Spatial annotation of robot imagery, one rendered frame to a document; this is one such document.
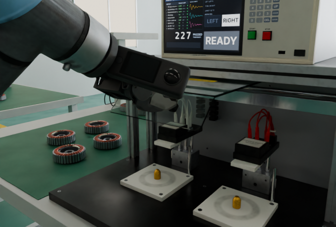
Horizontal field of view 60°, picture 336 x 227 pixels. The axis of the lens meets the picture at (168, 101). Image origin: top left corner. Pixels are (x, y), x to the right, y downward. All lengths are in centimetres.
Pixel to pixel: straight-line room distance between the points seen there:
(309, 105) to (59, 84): 547
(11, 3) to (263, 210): 64
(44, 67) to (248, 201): 524
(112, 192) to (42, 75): 501
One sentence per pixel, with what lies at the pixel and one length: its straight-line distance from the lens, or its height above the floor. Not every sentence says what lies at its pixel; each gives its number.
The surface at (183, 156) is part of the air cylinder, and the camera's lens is 94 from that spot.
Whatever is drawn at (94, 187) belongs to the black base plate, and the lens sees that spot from 87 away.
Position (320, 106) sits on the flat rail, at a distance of 71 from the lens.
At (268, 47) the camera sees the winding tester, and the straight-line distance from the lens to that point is 77.
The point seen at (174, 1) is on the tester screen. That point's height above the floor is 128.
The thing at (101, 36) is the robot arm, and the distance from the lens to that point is 40.
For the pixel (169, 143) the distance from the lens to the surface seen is 84.
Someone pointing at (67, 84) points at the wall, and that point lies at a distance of 604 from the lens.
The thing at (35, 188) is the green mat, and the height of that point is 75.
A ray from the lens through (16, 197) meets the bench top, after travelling 96.
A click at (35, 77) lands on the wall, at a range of 569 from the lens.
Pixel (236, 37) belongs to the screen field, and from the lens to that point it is 79.
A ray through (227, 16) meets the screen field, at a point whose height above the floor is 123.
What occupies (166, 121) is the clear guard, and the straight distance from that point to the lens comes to 58.
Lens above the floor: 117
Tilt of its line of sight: 12 degrees down
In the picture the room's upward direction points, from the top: straight up
